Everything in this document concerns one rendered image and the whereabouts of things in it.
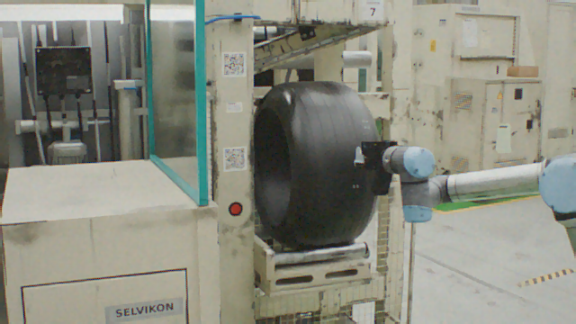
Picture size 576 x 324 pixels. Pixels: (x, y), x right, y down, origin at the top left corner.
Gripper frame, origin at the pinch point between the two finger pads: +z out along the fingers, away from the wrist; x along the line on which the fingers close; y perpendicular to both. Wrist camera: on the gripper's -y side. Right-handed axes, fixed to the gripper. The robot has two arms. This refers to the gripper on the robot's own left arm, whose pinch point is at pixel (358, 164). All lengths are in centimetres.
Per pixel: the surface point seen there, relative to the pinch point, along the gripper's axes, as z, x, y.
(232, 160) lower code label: 20.1, 33.1, 2.3
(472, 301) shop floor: 152, -156, -104
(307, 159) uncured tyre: 3.6, 15.1, 2.1
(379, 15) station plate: 40, -32, 51
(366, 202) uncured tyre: 3.3, -4.0, -12.1
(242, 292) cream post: 25, 30, -41
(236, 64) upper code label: 16.5, 31.6, 31.5
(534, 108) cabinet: 356, -394, 15
